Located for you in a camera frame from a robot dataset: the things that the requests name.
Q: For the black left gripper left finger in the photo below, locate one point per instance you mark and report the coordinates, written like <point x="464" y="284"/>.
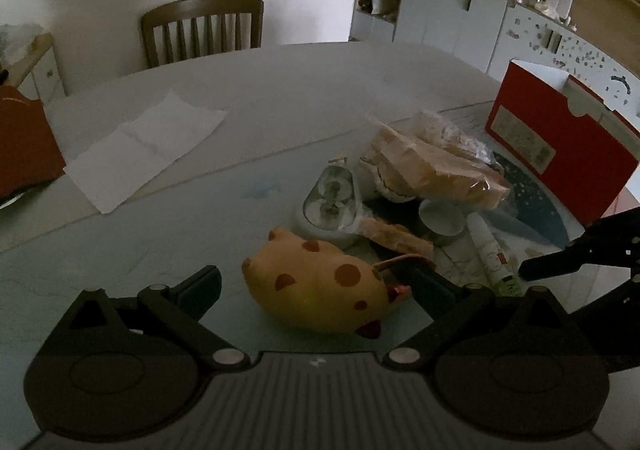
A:
<point x="125" y="368"/>

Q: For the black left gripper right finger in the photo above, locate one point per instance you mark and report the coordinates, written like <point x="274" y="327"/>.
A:
<point x="510" y="367"/>

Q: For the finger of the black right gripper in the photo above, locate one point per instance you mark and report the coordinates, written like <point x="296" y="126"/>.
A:
<point x="611" y="241"/>

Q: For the tan patterned plush toy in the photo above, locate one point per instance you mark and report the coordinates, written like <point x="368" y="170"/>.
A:
<point x="394" y="237"/>

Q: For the yellow spotted plush toy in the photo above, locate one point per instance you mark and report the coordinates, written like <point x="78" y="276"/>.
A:
<point x="312" y="284"/>

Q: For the bagged brown bread loaf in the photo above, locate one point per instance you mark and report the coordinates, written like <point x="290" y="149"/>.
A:
<point x="432" y="158"/>

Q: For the white oval correction tape dispenser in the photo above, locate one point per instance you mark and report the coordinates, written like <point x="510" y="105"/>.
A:
<point x="328" y="211"/>

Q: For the dark green patterned mat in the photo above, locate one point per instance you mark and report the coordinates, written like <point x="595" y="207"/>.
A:
<point x="530" y="204"/>

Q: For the white tube with label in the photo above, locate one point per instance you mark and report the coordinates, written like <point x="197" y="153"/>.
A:
<point x="499" y="273"/>

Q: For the red white cardboard box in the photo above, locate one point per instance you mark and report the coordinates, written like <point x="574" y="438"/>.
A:
<point x="560" y="129"/>

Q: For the small white bowl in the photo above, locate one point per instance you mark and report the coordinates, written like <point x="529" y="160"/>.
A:
<point x="443" y="220"/>

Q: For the white paper sheet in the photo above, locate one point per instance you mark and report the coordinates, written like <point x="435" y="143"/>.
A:
<point x="114" y="168"/>

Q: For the dark red bag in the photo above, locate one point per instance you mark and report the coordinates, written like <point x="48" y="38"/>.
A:
<point x="29" y="152"/>

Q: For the small wooden side cabinet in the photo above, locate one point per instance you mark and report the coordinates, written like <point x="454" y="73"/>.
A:
<point x="36" y="74"/>

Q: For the dark wooden chair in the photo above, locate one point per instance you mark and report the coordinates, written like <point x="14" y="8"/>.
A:
<point x="184" y="29"/>

